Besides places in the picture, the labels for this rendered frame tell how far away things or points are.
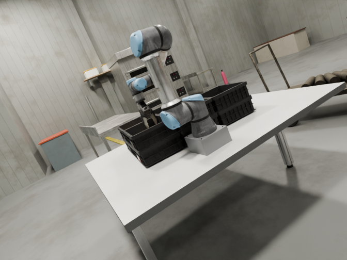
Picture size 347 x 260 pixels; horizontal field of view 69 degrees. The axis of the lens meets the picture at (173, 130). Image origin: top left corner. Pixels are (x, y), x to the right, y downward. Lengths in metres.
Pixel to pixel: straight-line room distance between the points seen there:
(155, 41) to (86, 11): 8.40
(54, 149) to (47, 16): 4.35
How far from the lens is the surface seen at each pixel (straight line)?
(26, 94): 9.00
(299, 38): 11.11
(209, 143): 1.40
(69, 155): 7.31
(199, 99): 1.39
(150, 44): 1.32
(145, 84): 1.64
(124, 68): 6.72
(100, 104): 9.05
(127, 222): 1.13
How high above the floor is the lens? 1.19
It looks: 12 degrees down
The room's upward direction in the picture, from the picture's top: 23 degrees counter-clockwise
